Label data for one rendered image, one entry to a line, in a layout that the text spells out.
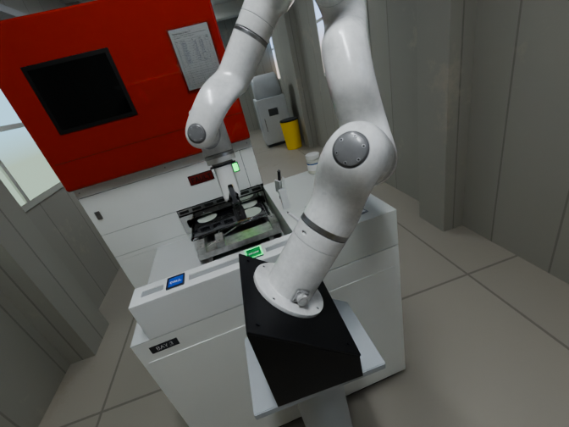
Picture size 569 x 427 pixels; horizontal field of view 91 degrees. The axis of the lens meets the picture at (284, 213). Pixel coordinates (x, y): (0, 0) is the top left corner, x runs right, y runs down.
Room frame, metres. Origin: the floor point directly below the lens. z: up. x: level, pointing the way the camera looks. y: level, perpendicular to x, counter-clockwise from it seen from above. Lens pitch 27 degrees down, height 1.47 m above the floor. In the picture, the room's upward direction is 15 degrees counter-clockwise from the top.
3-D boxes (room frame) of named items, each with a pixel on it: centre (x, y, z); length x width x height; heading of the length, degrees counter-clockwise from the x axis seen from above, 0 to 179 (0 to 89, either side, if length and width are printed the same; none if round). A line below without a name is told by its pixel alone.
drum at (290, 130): (5.69, -0.56, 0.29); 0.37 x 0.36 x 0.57; 97
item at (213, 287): (0.75, 0.26, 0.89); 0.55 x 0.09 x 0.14; 99
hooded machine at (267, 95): (6.57, -0.31, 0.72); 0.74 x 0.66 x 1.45; 7
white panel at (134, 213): (1.31, 0.47, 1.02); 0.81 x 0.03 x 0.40; 99
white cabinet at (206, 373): (1.03, 0.15, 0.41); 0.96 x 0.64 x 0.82; 99
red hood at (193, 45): (1.62, 0.52, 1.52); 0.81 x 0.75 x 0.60; 99
